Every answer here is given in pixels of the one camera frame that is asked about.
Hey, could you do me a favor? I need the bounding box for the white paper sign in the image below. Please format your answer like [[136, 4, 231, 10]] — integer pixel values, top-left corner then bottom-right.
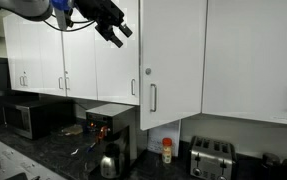
[[147, 119, 182, 155]]

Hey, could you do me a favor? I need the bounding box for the blue pen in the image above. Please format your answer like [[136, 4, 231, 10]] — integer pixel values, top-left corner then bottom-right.
[[86, 142, 97, 153]]

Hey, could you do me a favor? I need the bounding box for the metal handle of open door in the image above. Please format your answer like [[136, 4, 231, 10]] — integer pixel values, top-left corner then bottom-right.
[[149, 83, 158, 113]]

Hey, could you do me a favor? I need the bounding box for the open white cupboard door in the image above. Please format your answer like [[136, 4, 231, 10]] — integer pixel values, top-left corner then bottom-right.
[[139, 0, 208, 131]]

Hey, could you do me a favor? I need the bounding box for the steel commercial coffee maker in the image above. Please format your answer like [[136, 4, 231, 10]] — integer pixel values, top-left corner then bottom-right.
[[84, 103, 139, 179]]

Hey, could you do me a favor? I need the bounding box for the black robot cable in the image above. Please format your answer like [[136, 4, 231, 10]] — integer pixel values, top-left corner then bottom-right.
[[42, 6, 97, 33]]

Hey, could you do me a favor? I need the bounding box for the chrome four-slot toaster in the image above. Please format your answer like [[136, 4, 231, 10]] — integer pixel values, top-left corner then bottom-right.
[[188, 135, 239, 180]]

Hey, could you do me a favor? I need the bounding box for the white lower cabinet row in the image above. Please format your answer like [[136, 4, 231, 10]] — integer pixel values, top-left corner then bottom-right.
[[0, 133, 67, 180]]

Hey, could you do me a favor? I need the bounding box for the spice bottle with orange lid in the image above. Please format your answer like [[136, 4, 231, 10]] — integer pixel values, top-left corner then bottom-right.
[[161, 137, 173, 164]]

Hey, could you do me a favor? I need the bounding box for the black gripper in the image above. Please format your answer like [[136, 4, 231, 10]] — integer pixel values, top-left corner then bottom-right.
[[74, 0, 134, 49]]

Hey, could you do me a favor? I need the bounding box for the black microwave oven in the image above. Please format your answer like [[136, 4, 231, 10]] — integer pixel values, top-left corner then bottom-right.
[[2, 99, 76, 140]]

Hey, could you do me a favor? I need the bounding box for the dark kettle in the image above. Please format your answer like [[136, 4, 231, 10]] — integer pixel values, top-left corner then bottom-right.
[[261, 152, 283, 180]]

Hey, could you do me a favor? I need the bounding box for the brown paper bag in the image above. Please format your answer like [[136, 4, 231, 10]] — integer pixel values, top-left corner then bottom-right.
[[61, 123, 84, 137]]

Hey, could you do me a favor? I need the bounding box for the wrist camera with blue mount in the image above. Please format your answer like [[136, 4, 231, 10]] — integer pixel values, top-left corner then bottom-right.
[[50, 0, 74, 32]]

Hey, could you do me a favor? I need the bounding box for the steel coffee carafe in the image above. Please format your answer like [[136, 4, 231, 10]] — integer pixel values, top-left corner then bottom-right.
[[99, 143, 126, 179]]

